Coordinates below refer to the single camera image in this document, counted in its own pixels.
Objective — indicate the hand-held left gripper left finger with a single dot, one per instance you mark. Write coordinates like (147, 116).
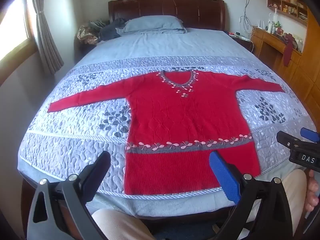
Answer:
(98, 170)

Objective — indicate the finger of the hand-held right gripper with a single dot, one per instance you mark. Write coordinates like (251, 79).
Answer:
(287, 138)
(310, 133)

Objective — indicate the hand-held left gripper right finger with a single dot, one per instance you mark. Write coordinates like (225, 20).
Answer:
(225, 177)

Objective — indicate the red knit sweater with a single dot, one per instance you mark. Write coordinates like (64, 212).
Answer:
(175, 110)

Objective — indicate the dark clothes pile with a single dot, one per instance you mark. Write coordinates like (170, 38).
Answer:
(110, 31)

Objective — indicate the person's right hand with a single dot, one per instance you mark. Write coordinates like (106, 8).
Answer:
(312, 190)

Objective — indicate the person's right leg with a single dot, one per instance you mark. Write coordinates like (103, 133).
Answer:
(295, 187)

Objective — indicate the person's leg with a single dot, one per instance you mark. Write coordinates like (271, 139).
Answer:
(117, 225)
(295, 187)

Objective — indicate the grey leaf-patterned quilt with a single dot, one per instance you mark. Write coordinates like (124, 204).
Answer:
(75, 140)

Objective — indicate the person's left leg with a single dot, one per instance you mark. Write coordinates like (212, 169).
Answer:
(117, 225)

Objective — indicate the dark red hanging cloth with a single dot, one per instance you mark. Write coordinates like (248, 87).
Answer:
(288, 50)

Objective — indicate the wooden desk cabinet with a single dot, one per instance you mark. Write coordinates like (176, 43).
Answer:
(272, 47)

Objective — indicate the wooden nightstand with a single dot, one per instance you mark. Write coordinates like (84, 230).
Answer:
(240, 41)

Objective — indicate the white bottle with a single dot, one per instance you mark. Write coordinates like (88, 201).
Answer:
(270, 26)

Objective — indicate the floral cloth bundle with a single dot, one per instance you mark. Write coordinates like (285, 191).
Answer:
(85, 35)

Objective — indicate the grey curtain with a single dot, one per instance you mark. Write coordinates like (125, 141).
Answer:
(47, 42)

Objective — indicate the light blue bed sheet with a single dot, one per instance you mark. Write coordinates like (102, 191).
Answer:
(175, 45)

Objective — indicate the light blue pillow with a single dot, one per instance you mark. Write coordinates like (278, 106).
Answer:
(152, 23)

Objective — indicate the window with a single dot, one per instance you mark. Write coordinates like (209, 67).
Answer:
(12, 30)

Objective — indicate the dark wooden headboard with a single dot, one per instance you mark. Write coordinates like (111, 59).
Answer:
(165, 7)

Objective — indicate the wooden wall shelf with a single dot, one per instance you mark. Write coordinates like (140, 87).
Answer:
(287, 5)

